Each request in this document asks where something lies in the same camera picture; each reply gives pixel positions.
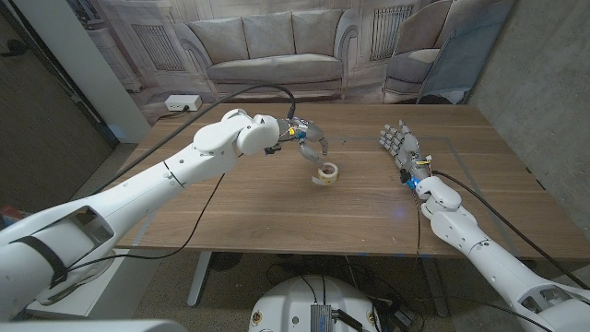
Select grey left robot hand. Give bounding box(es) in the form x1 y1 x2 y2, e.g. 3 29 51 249
276 115 331 170

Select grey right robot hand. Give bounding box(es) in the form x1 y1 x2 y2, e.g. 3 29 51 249
379 119 433 181

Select white smiley sticker tape roll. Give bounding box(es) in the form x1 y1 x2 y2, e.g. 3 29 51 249
311 161 339 186

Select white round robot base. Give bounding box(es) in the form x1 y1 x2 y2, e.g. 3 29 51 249
248 275 383 332

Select printed living room backdrop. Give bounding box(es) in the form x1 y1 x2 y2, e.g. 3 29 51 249
66 0 517 125

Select blue grey leaning board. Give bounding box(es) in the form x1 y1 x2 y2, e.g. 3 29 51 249
417 0 517 105

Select white power strip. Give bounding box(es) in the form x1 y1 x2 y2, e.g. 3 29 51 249
164 94 203 113

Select grey metal table leg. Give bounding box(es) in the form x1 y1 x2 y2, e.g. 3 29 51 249
421 256 451 318
186 251 213 308

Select black power adapter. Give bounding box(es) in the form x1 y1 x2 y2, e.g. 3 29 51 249
390 307 417 329

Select silver electronics box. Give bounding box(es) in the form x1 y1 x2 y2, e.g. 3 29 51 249
309 302 334 332

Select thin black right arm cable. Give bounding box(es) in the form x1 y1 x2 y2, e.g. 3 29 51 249
412 188 423 259

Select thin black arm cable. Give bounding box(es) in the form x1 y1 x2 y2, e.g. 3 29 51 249
412 188 423 259
59 172 227 273

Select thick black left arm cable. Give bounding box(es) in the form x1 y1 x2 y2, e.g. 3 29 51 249
85 83 297 199

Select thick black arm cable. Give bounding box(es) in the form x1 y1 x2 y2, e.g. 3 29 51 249
85 83 297 199
431 169 590 291

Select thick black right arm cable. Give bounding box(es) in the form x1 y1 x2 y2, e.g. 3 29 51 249
431 169 590 291

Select tangled black floor cables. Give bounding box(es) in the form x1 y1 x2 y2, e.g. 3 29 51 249
265 255 419 332

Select black power strip cord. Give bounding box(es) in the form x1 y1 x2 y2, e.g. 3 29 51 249
159 106 191 121

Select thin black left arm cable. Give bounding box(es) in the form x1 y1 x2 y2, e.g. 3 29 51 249
59 172 227 273

